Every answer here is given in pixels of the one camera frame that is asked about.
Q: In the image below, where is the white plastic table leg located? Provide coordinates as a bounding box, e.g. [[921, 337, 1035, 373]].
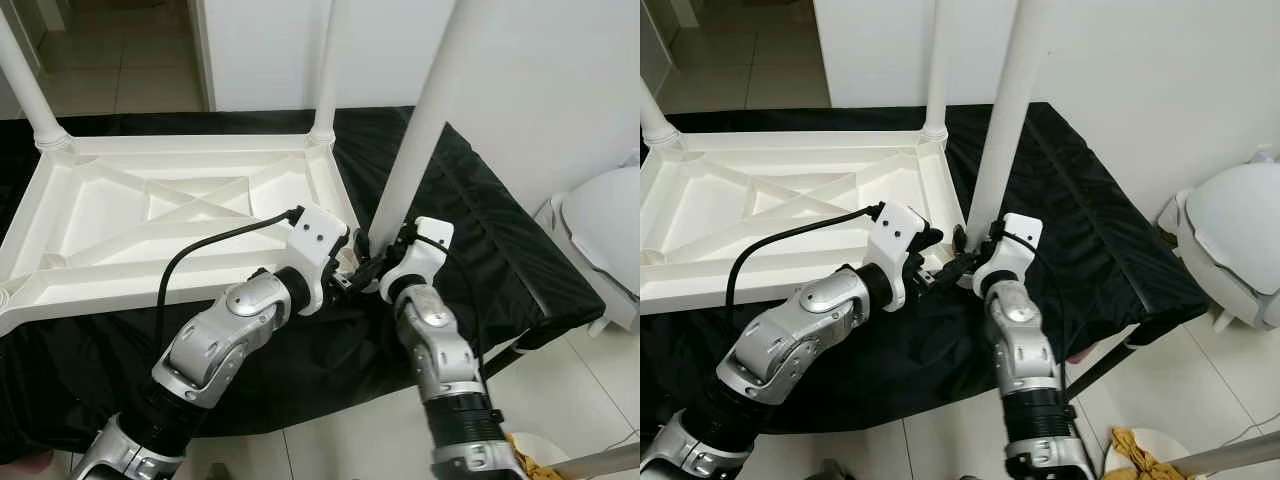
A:
[[0, 8, 74, 152], [640, 94, 682, 150], [367, 0, 493, 252], [921, 0, 952, 142], [964, 0, 1058, 247], [309, 0, 342, 147]]

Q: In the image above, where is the white plastic table top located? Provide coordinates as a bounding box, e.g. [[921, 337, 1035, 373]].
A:
[[0, 129, 367, 338], [640, 129, 967, 312]]

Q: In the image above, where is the black tablecloth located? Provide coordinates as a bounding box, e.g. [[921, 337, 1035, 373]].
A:
[[640, 99, 1213, 437], [0, 104, 610, 453]]

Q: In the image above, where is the black metal table leg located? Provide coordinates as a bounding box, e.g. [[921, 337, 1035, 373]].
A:
[[479, 339, 533, 381], [1064, 324, 1143, 398]]

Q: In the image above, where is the yellow crumpled cloth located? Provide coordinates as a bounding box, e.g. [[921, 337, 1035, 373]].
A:
[[504, 434, 562, 480], [1109, 427, 1188, 480]]

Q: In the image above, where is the grey metal pole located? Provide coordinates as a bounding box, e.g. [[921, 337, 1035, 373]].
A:
[[545, 439, 641, 480], [1164, 429, 1280, 478]]

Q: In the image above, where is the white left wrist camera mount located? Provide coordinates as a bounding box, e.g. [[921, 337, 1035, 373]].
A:
[[864, 199, 932, 314], [284, 202, 352, 317]]

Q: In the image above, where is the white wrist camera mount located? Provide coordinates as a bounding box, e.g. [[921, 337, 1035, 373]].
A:
[[379, 216, 457, 305], [971, 211, 1044, 300], [284, 202, 352, 317], [864, 199, 932, 314]]

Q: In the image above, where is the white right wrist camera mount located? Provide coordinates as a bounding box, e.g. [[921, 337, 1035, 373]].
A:
[[379, 216, 457, 305], [971, 211, 1044, 300]]

